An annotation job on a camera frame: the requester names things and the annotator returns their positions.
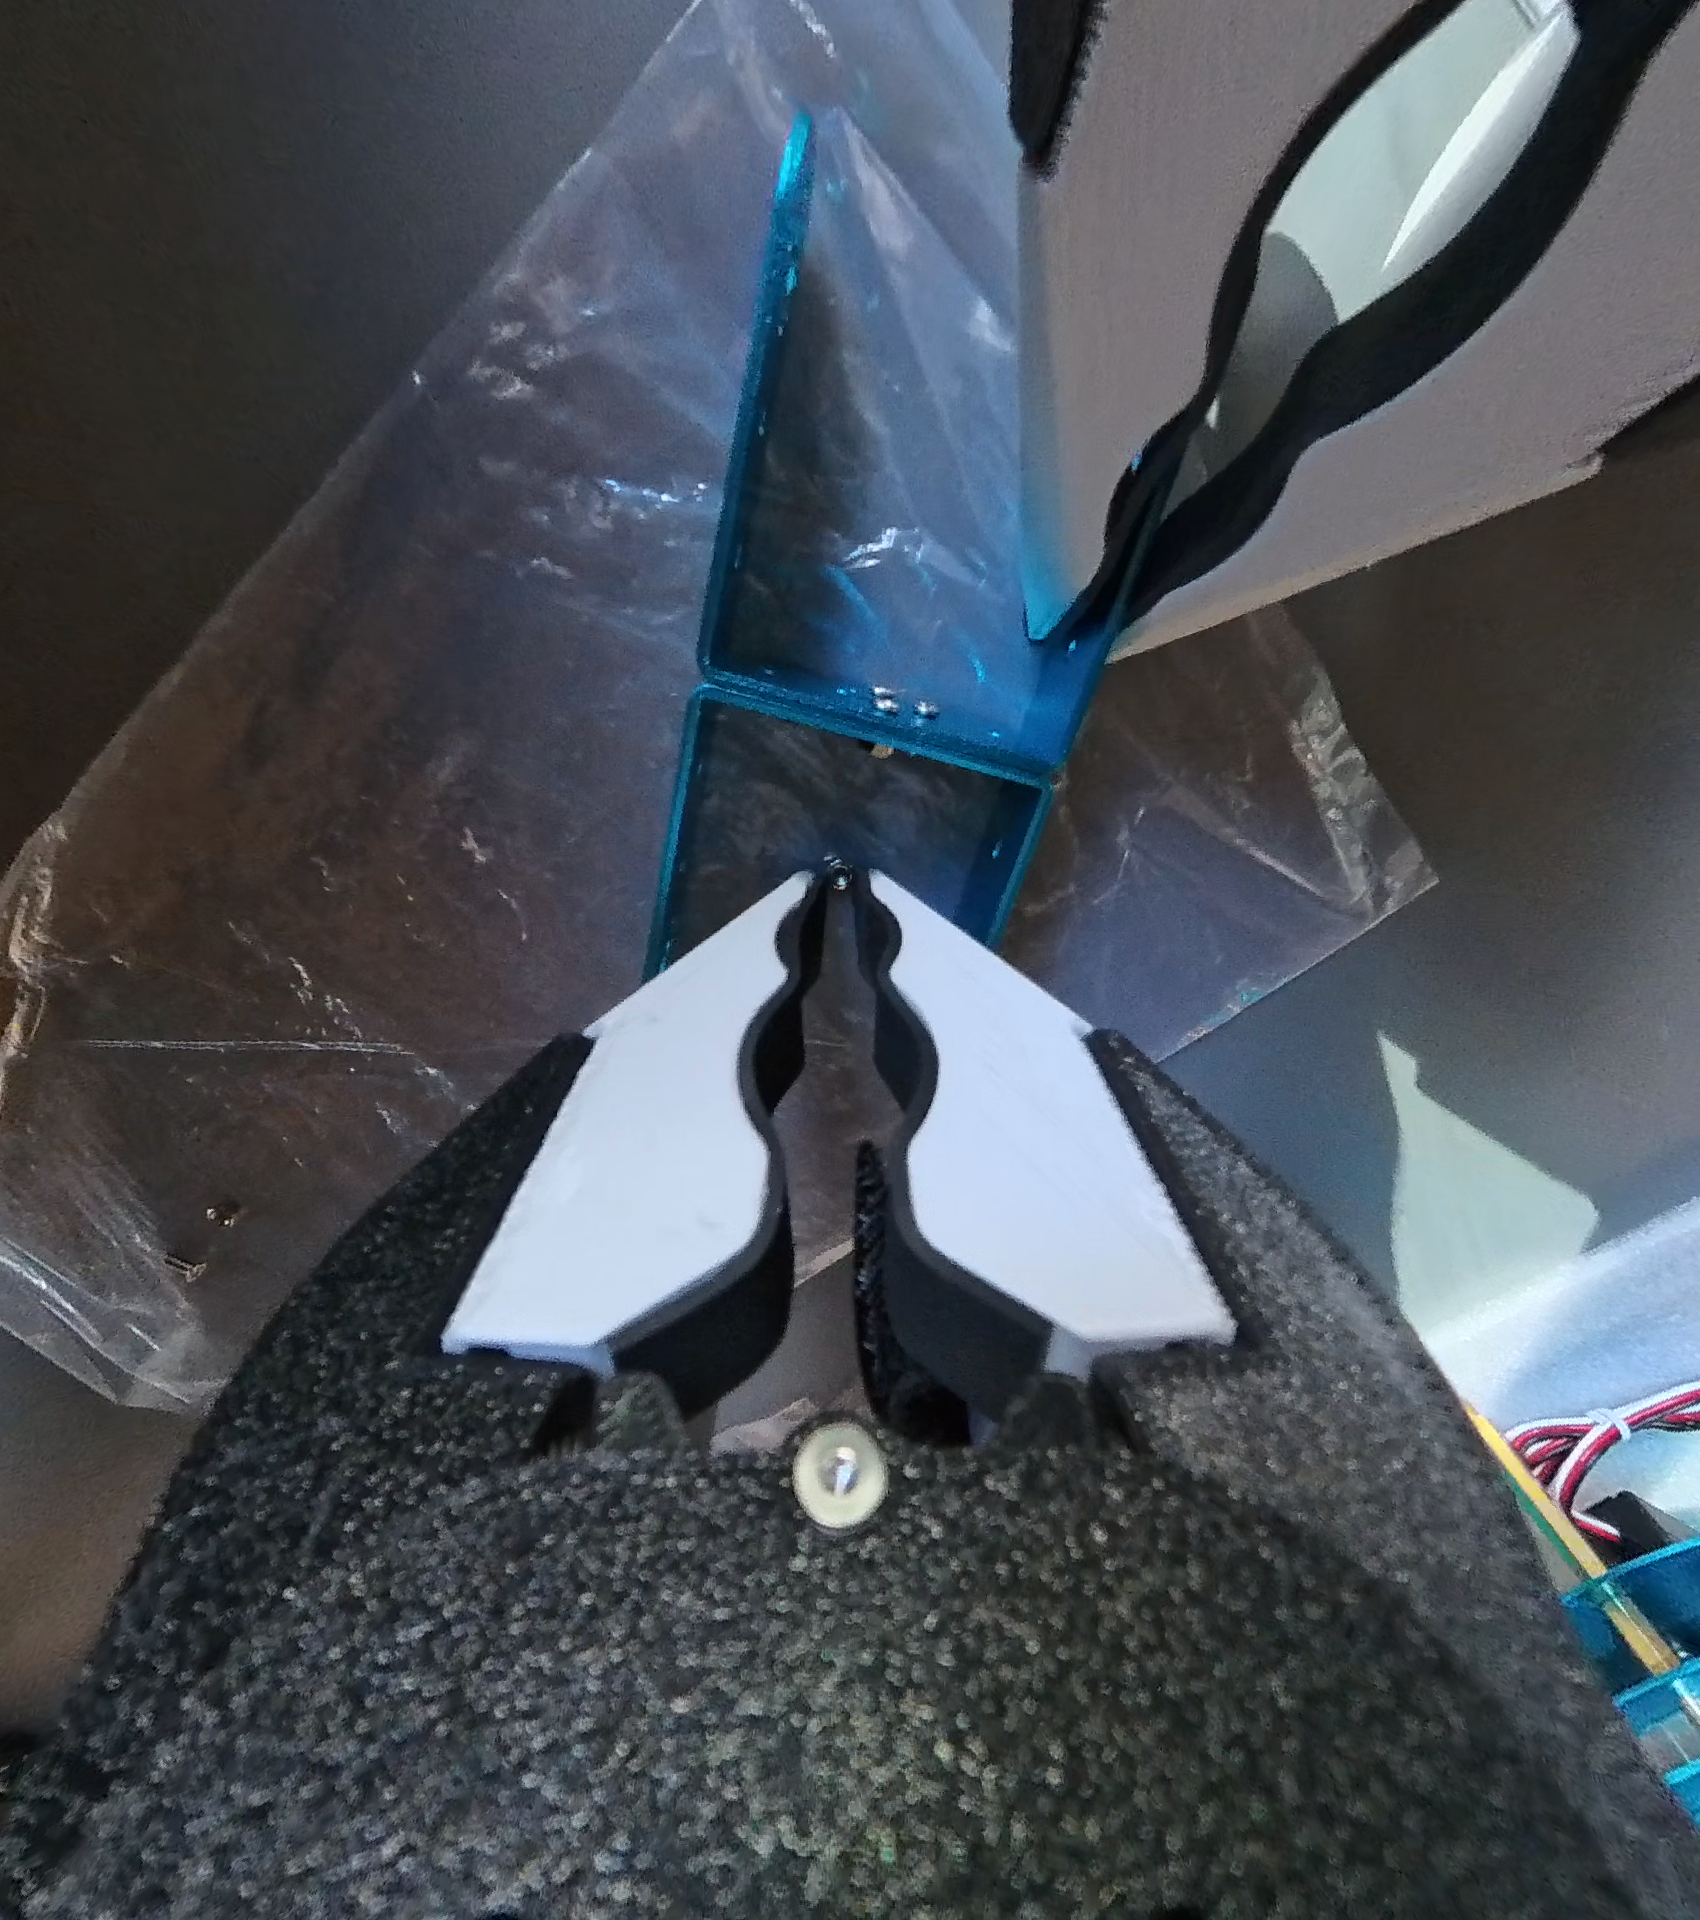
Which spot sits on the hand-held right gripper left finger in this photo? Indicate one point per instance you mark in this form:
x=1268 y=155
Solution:
x=623 y=1185

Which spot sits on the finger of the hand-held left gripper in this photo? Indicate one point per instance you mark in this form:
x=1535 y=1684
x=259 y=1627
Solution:
x=1134 y=271
x=1613 y=345

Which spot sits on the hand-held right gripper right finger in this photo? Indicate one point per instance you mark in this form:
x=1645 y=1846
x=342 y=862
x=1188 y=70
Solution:
x=1058 y=1185

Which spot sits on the blue H-shaped metal bracket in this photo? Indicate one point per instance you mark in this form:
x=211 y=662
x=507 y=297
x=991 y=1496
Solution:
x=1012 y=847

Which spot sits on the clear plastic bag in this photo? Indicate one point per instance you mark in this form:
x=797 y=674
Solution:
x=342 y=750

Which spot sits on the white foam sheet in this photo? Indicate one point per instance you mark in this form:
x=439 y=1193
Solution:
x=1689 y=1278

